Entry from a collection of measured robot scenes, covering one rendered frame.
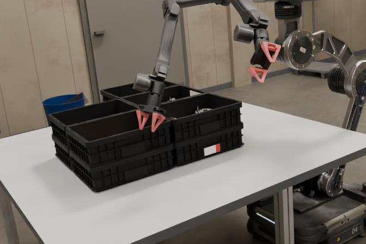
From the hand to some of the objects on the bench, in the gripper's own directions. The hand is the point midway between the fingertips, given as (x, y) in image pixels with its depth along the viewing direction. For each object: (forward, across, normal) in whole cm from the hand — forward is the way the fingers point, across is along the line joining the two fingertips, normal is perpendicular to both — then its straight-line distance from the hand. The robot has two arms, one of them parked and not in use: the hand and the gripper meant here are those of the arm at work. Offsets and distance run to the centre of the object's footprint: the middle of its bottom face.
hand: (147, 128), depth 191 cm
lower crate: (+14, +49, -31) cm, 59 cm away
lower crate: (+19, +22, -19) cm, 35 cm away
